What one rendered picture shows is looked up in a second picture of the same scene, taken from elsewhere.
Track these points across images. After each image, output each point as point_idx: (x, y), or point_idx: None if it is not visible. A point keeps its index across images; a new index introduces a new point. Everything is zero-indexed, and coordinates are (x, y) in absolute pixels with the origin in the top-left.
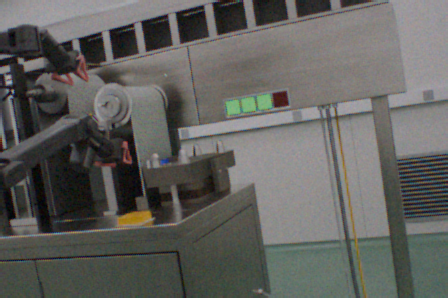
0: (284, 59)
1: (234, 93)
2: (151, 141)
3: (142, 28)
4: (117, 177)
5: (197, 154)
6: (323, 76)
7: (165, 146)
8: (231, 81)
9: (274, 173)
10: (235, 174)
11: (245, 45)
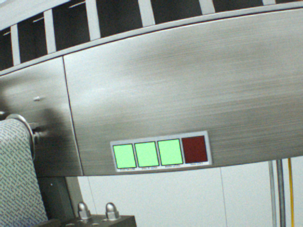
0: (199, 80)
1: (126, 133)
2: (7, 204)
3: (18, 32)
4: None
5: (83, 217)
6: (259, 114)
7: (33, 206)
8: (120, 113)
9: (283, 165)
10: (241, 167)
11: (139, 54)
